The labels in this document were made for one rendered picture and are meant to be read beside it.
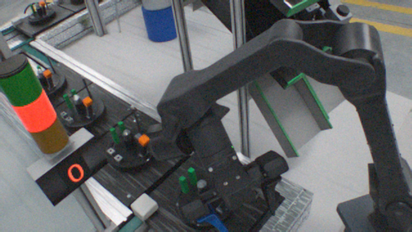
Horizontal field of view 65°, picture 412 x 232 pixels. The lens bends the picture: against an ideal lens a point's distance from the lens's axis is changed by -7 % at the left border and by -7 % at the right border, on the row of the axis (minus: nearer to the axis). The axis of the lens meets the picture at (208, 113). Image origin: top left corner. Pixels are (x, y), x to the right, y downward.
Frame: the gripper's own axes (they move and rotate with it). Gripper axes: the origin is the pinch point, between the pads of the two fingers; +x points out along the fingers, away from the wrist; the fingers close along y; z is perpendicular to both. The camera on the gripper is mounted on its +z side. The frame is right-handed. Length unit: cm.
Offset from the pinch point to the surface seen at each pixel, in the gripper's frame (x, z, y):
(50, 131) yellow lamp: -25.9, 0.4, -21.1
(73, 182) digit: -16.3, -5.1, -24.0
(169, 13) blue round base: -44, -97, 14
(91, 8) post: -63, -112, -16
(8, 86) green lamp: -34.0, 5.9, -21.3
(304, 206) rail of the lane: 13.8, -13.9, 13.4
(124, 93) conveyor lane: -24, -62, -15
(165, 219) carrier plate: 3.1, -18.6, -15.4
